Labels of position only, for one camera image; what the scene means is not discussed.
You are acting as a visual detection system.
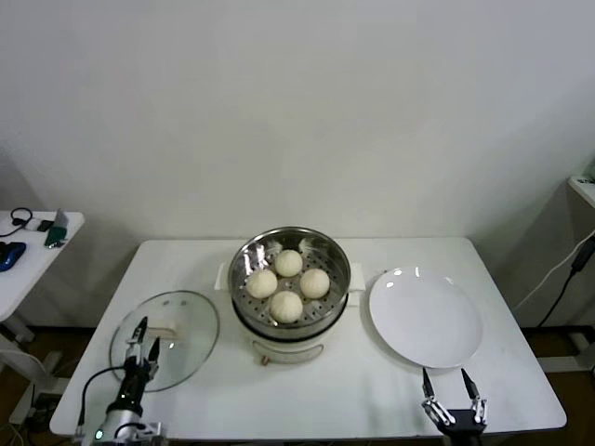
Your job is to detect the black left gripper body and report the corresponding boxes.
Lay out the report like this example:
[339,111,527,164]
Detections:
[118,357,158,414]

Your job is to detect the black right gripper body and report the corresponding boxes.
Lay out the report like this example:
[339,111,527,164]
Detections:
[441,408,483,446]

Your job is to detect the white steamed baozi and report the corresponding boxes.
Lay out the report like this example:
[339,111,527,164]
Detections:
[273,248,304,278]
[269,290,304,323]
[245,269,279,299]
[299,268,332,298]

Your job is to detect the large white plate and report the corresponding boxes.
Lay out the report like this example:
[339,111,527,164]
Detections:
[369,265,484,371]

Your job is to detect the white desk with green items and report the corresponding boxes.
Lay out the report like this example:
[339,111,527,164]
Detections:
[567,175,595,208]

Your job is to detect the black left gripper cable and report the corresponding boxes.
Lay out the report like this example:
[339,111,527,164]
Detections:
[76,364,126,438]

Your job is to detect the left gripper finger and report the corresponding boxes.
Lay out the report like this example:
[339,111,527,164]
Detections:
[126,316,150,368]
[146,336,162,373]

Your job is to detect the white side table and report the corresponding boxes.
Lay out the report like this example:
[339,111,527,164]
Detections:
[0,209,86,426]

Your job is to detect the round glass pot lid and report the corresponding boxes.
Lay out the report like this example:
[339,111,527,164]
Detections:
[109,290,220,394]

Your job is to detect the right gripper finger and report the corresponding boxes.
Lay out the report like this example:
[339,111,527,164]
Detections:
[459,367,489,424]
[420,367,455,426]

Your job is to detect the black cable with adapter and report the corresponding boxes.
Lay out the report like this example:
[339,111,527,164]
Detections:
[534,241,595,329]

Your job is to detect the green tool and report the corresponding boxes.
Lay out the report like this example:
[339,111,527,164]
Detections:
[44,207,70,250]

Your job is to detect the black headphone cable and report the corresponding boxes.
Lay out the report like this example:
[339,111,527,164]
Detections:
[0,207,33,236]

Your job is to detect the blue object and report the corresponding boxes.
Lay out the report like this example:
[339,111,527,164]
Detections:
[0,241,27,273]

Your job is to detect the stainless steel steamer basket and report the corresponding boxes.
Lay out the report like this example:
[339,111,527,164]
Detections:
[228,226,352,339]

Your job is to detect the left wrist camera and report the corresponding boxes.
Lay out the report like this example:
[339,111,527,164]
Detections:
[115,420,164,442]

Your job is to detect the white power cable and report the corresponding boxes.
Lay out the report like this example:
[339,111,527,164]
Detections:
[513,230,595,310]

